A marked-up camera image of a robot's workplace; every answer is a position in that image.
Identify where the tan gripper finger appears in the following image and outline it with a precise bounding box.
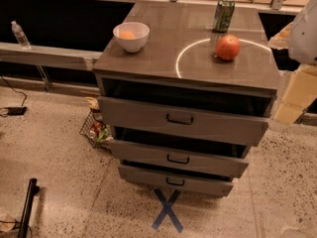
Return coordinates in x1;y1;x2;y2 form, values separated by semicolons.
268;23;292;50
274;64;317;125

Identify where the grey drawer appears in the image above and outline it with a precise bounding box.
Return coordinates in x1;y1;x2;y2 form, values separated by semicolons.
110;140;249;178
118;165;233;197
98;96;268;146

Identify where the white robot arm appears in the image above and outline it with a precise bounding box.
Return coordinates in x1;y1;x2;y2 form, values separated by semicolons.
268;0;317;125

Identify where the grey top drawer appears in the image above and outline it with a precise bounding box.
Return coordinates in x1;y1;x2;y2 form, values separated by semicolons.
98;96;268;146

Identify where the grey drawer cabinet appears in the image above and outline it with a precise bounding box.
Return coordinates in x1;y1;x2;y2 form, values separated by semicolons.
94;2;280;183

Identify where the grey bottom drawer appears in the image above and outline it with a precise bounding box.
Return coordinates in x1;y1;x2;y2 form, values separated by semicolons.
118;165;233;197

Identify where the red apple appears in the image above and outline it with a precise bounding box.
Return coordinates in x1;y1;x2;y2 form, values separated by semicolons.
215;35;241;60

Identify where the green soda can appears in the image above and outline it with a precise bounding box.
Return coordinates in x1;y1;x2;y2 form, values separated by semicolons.
213;0;235;33

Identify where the white bowl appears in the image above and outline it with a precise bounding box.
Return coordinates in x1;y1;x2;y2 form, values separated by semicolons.
113;22;150;53

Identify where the orange fruit in bowl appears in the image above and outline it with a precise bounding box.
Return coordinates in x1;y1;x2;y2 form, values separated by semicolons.
119;31;136;40

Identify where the blue tape cross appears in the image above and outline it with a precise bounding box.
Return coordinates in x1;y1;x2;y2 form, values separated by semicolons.
152;188;183;233

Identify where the clear plastic water bottle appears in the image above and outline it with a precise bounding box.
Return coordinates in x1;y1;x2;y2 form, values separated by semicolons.
11;21;31;50

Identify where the black bar stand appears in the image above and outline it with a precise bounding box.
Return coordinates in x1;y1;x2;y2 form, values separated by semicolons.
18;178;40;238

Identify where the black wire basket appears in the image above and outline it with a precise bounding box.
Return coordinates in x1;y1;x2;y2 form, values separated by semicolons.
79;109;113;150

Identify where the black power adapter with cable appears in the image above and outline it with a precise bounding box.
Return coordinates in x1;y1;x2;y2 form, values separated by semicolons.
0;74;29;117

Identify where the grey metal shelf rail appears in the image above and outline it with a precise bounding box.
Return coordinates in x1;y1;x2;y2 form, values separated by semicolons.
0;43;102;70

